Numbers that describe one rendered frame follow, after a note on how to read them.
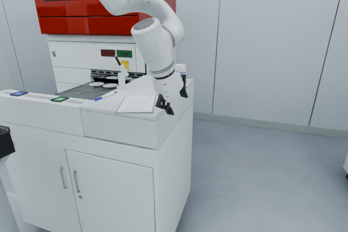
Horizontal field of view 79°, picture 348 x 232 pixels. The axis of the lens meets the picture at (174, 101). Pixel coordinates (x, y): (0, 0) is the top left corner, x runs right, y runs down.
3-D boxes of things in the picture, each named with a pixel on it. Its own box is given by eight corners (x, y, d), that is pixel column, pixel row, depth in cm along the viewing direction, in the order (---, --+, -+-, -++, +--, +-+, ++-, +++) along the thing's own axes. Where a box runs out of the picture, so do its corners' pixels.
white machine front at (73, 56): (58, 84, 175) (48, 33, 162) (147, 93, 151) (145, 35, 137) (55, 85, 173) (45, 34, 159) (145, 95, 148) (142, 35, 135)
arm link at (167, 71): (159, 53, 70) (162, 60, 72) (142, 69, 66) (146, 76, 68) (178, 56, 65) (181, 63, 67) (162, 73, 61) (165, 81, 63)
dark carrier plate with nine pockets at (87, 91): (95, 81, 154) (95, 81, 154) (136, 85, 144) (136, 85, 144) (57, 96, 123) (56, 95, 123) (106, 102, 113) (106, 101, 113)
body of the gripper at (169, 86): (163, 57, 71) (173, 82, 79) (144, 76, 67) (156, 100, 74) (180, 60, 67) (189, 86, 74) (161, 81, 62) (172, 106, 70)
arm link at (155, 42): (163, 51, 70) (142, 67, 67) (148, 13, 61) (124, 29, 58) (180, 56, 64) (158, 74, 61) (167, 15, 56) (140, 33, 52)
